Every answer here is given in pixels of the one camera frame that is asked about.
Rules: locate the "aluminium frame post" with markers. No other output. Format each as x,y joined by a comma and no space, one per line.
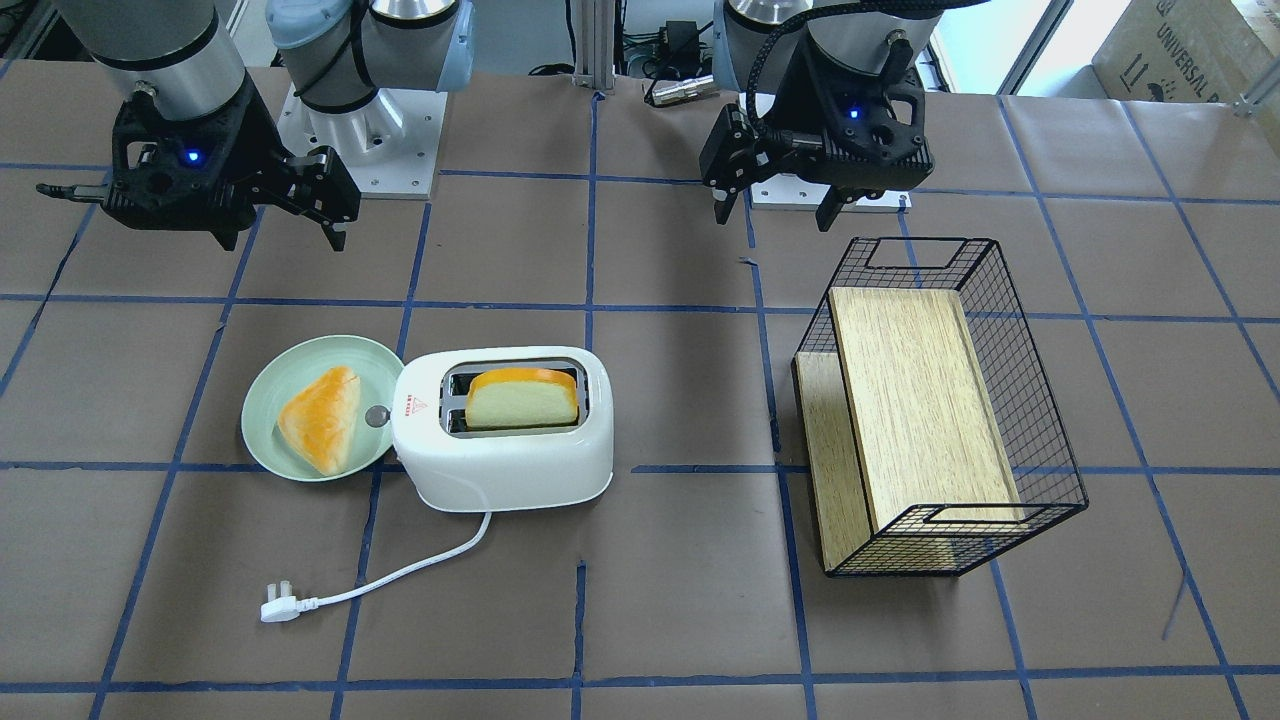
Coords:
596,40

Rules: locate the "light green plate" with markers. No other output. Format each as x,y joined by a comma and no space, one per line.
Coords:
288,374

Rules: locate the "silver metal connector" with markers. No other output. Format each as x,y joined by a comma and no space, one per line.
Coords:
679,92

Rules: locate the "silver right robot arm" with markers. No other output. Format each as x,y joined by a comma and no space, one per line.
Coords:
339,53

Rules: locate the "bread slice in toaster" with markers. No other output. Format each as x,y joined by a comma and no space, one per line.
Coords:
516,397

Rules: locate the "white two-slot toaster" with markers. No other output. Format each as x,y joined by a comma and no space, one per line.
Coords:
455,469

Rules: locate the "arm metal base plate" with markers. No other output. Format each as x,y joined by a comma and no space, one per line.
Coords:
791,193
390,146

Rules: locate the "wooden board in basket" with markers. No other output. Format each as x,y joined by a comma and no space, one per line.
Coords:
909,471

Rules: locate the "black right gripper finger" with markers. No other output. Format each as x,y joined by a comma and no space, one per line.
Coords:
89,193
335,234

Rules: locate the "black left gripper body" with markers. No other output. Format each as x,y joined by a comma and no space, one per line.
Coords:
800,107

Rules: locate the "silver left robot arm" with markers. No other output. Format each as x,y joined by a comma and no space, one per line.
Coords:
755,39

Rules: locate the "black wire basket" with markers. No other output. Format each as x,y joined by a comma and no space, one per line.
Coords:
1042,462

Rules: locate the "cardboard box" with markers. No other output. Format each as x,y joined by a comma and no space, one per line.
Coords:
1187,51

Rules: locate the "black power adapter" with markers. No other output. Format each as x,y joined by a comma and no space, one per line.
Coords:
679,42

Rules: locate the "triangular bread on plate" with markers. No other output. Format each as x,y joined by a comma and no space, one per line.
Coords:
319,423

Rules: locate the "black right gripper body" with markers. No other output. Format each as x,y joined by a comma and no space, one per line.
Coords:
252,128

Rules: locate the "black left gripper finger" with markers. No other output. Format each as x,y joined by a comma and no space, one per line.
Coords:
723,201
833,202

